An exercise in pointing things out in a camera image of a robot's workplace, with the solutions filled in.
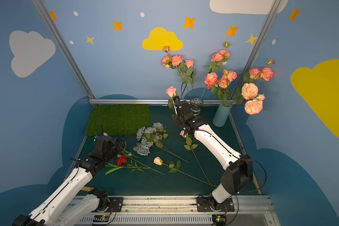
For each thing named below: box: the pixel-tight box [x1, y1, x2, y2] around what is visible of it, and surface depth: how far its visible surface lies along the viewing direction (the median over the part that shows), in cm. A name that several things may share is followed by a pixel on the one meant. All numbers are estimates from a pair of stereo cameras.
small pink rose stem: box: [165, 85, 179, 111], surface depth 76 cm
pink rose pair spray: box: [205, 41, 231, 74], surface depth 86 cm
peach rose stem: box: [153, 156, 218, 188], surface depth 89 cm
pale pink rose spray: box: [231, 82, 266, 115], surface depth 64 cm
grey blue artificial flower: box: [132, 122, 190, 164], surface depth 95 cm
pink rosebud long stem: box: [184, 58, 197, 100], surface depth 90 cm
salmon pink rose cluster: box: [217, 69, 238, 104], surface depth 80 cm
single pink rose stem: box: [200, 72, 219, 101], surface depth 78 cm
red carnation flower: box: [104, 150, 167, 193], surface depth 88 cm
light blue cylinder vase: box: [212, 99, 233, 128], surface depth 100 cm
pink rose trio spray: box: [161, 46, 193, 99], surface depth 89 cm
